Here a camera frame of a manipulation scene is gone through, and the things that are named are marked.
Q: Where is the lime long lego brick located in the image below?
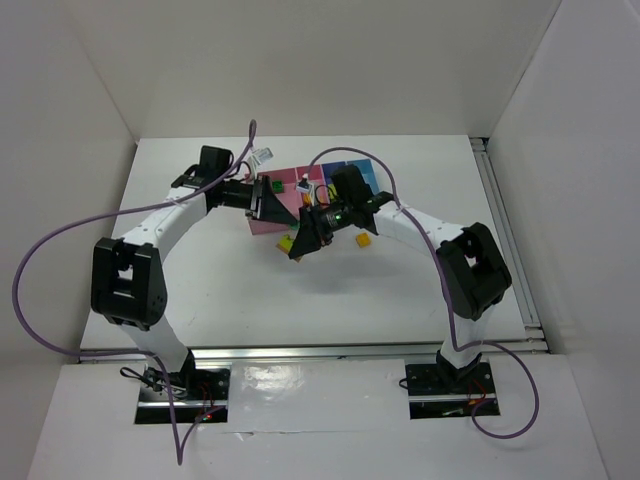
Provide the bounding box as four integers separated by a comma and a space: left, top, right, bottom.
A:
276, 235, 294, 254

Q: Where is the yellow square lego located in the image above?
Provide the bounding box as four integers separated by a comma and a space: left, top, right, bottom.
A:
355, 232, 372, 248

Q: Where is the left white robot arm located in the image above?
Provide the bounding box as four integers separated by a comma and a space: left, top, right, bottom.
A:
91, 146, 297, 388

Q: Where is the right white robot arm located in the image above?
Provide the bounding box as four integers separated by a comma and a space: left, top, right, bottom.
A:
288, 165, 512, 386

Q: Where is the large pink container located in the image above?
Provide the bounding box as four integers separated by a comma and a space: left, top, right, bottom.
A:
248, 167, 302, 235

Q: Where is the light blue container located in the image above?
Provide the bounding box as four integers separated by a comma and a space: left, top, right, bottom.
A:
348, 159, 380, 195

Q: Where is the dark blue container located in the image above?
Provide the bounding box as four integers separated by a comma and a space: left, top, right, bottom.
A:
321, 161, 347, 184

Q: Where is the small pink container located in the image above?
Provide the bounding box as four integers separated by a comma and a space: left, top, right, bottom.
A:
295, 165, 324, 193

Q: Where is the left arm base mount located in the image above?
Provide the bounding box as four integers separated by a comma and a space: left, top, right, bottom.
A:
119, 367, 231, 425

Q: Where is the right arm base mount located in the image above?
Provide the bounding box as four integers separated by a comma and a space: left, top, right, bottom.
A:
398, 362, 500, 420

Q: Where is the front aluminium rail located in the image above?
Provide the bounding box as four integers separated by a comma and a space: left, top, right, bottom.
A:
77, 340, 471, 365

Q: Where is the aluminium rail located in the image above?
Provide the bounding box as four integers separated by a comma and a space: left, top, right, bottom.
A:
469, 137, 550, 354
77, 340, 471, 365

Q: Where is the right aluminium rail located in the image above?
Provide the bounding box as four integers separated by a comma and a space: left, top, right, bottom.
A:
469, 137, 550, 354

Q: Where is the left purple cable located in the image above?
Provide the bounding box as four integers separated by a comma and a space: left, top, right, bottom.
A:
10, 119, 259, 466

